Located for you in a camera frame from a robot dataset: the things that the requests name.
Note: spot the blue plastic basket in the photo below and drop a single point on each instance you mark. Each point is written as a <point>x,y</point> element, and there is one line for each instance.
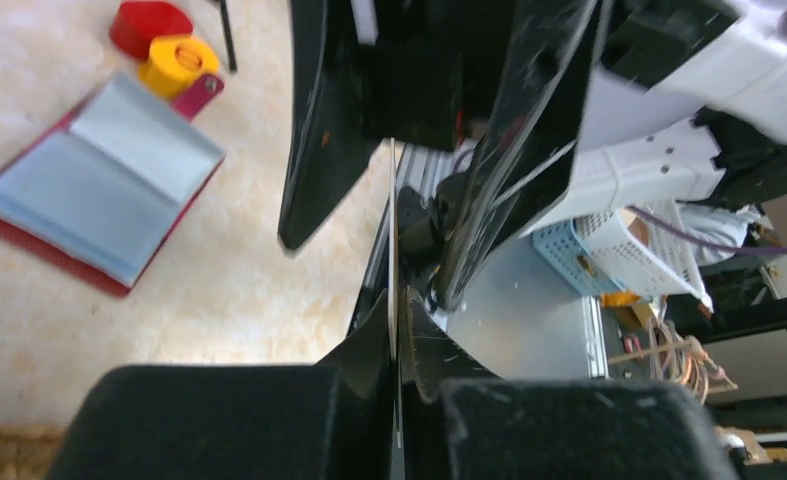
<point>562,249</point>

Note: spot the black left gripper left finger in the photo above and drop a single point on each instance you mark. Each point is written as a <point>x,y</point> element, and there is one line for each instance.
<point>328,420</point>

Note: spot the red leather card holder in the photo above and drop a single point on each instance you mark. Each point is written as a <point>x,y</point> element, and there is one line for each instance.
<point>99,193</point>

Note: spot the red yellow plastic case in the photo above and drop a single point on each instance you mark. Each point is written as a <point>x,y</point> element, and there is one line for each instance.
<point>160,37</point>

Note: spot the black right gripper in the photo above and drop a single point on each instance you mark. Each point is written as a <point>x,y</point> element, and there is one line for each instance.
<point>418,71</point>

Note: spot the woven bamboo tray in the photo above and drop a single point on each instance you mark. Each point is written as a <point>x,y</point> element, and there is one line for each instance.
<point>27,450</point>

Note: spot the white plastic basket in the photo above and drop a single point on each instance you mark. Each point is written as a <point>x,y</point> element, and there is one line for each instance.
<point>640,256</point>

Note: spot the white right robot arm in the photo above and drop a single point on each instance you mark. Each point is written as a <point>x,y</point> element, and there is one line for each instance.
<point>701,79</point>

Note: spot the black mini tripod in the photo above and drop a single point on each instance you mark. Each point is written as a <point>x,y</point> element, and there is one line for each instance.
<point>225,21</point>

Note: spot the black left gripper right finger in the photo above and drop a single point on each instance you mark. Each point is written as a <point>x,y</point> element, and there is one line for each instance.
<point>461,421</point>

